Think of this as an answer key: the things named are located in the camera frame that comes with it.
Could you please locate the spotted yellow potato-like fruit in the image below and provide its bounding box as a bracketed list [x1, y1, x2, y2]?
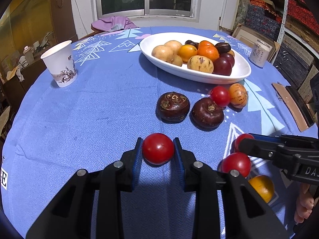
[187, 55, 214, 74]

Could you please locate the large yellow round fruit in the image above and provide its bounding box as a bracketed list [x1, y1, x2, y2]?
[164, 40, 183, 55]

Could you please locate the person's hand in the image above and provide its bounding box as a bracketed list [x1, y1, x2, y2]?
[294, 183, 316, 224]

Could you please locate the small red tomato right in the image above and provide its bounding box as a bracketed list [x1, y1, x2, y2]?
[234, 133, 254, 152]

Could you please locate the small red tomato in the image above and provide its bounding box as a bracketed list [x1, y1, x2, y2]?
[210, 86, 230, 107]
[234, 133, 254, 152]

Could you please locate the yellow orange tomato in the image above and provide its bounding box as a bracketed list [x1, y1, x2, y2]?
[248, 175, 275, 203]

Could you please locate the orange striped fruit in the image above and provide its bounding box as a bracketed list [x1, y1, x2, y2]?
[229, 83, 248, 109]

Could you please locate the small red tomato upper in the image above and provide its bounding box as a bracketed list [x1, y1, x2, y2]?
[210, 86, 230, 107]

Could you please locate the dark water chestnut right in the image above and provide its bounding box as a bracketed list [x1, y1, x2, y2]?
[191, 98, 224, 129]

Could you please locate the dark water chestnut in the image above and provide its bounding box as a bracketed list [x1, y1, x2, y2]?
[191, 98, 224, 129]
[156, 92, 190, 122]

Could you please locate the dark red plum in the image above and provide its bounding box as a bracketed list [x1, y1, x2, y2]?
[213, 57, 232, 76]

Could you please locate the beige drink can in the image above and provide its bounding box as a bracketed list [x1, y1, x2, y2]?
[249, 39, 272, 68]

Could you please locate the dark water chestnut left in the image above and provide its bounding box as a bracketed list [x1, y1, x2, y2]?
[156, 92, 190, 122]

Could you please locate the dark chestnut in plate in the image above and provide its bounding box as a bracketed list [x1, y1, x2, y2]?
[215, 42, 231, 54]

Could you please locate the framed picture leaning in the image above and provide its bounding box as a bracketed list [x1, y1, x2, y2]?
[231, 24, 280, 62]

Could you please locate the orange mandarin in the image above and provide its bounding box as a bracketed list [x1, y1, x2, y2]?
[198, 40, 214, 49]
[197, 45, 220, 62]

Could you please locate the yellow orange fruit in plate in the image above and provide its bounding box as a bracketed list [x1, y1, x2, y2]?
[177, 44, 197, 63]

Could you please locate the small yellow fruit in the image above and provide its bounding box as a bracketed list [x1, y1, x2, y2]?
[166, 55, 183, 67]

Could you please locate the shelf with stacked boxes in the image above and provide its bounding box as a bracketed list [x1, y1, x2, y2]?
[234, 0, 318, 103]

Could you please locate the yellow fruit middle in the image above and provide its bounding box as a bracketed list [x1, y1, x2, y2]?
[151, 45, 174, 62]

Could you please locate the white paper cup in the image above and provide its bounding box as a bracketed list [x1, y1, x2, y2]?
[40, 40, 77, 87]

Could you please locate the wooden chair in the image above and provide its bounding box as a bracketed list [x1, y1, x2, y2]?
[78, 27, 105, 41]

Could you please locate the pink cloth garment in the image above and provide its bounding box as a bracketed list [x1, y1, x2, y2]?
[91, 16, 137, 32]

